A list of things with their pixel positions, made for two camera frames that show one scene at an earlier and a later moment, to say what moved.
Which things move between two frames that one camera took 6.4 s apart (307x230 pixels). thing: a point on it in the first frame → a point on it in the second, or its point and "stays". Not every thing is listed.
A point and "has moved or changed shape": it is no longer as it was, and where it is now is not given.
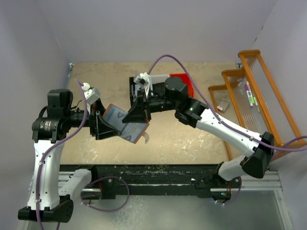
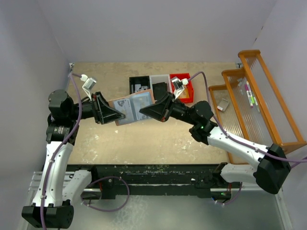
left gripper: (98, 126) → (102, 111)
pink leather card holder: (132, 132) has moved or changed shape
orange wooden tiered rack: (250, 99) stays
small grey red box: (223, 104) stays
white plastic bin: (159, 78) stays
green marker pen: (254, 101) stays
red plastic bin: (186, 80) stays
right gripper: (138, 112) → (160, 109)
